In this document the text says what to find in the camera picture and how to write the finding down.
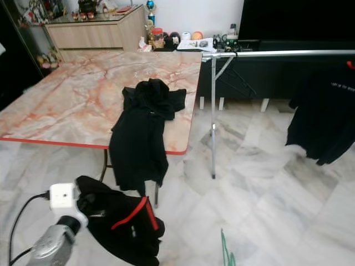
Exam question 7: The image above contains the black shirt red collar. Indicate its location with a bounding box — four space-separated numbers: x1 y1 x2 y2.
74 175 166 266

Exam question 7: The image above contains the green wire hanger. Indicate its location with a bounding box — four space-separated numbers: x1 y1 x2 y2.
220 228 237 266

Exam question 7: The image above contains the marble pattern folding table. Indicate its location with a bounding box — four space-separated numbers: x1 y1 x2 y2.
0 51 204 210

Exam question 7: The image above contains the dark glass display cabinet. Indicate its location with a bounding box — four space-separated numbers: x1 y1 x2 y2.
0 0 68 114

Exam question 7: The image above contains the light wooden cabinet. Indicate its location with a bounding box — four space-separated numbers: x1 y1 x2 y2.
45 5 148 62

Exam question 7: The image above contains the black hooded garment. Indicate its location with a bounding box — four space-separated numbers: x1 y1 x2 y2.
108 78 187 196

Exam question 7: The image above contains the tissue pack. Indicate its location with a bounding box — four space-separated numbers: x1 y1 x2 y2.
138 38 151 53

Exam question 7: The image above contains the jar with red lid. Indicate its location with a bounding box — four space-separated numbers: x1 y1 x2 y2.
149 28 165 51

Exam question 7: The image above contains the gold and blue trophy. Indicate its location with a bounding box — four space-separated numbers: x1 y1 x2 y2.
144 0 158 28

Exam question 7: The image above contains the black plush toy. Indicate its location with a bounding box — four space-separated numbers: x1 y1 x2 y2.
164 32 181 52

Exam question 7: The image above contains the stack of white papers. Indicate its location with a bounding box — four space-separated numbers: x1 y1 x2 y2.
176 37 218 54

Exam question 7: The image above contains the small clear bottle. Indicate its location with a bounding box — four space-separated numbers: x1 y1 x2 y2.
227 23 239 45

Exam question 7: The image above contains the silver metal clothes rack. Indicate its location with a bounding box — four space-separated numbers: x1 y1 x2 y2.
201 49 355 180

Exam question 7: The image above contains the large black flat television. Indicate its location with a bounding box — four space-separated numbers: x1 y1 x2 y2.
237 0 355 43

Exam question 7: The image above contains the navy blue t-shirt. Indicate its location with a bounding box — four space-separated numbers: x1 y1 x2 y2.
285 61 355 166

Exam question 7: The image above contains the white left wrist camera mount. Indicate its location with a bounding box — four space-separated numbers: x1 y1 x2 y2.
48 182 80 214

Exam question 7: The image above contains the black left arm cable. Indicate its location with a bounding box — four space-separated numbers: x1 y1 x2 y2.
8 191 51 266

